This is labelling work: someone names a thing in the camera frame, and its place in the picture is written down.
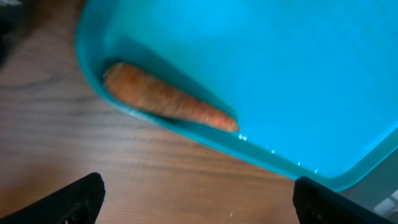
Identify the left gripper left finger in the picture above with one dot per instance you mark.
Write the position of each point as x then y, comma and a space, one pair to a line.
78, 203

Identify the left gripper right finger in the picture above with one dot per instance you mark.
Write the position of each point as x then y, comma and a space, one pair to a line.
316, 204

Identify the orange carrot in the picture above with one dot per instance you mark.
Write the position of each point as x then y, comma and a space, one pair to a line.
136, 88

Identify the teal serving tray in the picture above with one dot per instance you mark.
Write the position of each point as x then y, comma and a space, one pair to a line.
311, 84

